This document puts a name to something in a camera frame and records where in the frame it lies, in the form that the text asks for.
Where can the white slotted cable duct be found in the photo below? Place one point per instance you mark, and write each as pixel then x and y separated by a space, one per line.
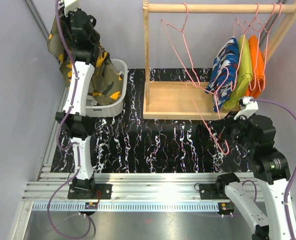
pixel 126 206

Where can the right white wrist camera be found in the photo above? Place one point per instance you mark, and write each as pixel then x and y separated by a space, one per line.
pixel 248 107

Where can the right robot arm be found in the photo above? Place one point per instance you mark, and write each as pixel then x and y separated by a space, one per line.
pixel 271 170

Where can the camouflage yellow trousers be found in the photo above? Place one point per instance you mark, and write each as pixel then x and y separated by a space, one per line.
pixel 106 83

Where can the blue patterned trousers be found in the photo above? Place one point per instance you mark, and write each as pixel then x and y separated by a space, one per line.
pixel 223 74

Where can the white plastic basket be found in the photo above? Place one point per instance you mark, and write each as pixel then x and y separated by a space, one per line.
pixel 112 110

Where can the orange trousers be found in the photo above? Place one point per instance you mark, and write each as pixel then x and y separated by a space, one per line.
pixel 257 83

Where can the lime green trousers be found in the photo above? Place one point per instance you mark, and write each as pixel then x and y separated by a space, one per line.
pixel 244 76

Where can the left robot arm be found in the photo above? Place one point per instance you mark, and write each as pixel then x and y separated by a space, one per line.
pixel 79 128

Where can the wooden clothes rack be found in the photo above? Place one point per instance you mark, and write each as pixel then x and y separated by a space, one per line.
pixel 169 100

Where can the black marble mat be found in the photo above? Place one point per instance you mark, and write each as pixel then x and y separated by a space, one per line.
pixel 128 143

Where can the aluminium rail frame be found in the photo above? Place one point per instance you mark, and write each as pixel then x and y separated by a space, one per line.
pixel 127 187

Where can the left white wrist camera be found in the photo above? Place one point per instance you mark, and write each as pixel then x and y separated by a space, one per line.
pixel 69 5

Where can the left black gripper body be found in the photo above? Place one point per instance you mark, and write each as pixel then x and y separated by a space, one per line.
pixel 65 19

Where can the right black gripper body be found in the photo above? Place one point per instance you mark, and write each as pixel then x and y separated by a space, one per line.
pixel 236 130

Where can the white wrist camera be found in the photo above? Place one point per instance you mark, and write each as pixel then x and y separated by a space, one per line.
pixel 69 5
pixel 248 107

